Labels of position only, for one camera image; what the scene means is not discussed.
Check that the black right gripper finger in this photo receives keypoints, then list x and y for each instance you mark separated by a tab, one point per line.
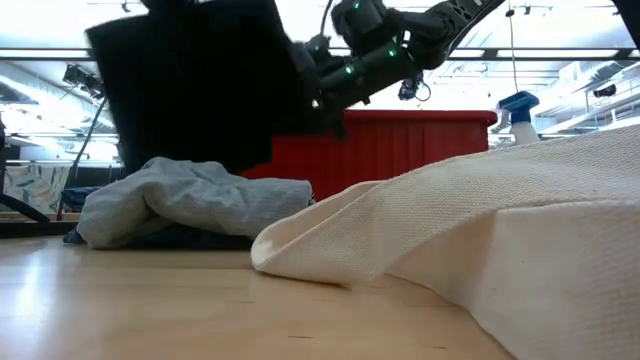
306	75
336	122

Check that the black garment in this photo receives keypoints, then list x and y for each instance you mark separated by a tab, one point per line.
200	85

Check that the light grey garment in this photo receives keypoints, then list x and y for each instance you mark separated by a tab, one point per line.
200	200

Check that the blue plaid shirt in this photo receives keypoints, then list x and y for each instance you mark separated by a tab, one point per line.
175	242

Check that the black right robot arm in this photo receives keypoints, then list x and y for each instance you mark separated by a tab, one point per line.
435	35

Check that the black hanging device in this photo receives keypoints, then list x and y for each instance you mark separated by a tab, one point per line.
410	87

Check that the red plastic bin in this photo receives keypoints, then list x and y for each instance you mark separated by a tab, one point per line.
400	150

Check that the spray bottle with blue nozzle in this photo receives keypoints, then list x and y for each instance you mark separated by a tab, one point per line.
520	107

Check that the cream woven cloth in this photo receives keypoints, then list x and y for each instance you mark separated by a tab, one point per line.
500	225

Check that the black ceiling device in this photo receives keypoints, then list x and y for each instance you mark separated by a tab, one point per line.
605	90

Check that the blue box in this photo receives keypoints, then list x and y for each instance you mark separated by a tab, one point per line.
80	197

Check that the leaf patterned cloth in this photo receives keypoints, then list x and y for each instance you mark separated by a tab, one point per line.
30	187

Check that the beige wooden desk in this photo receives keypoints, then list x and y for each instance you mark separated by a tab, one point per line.
30	216

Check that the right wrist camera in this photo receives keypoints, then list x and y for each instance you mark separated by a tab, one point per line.
320	46

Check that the black ceiling rail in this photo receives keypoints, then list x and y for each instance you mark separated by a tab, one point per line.
550	53

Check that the black aluminium table frame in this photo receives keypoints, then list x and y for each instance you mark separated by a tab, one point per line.
30	229

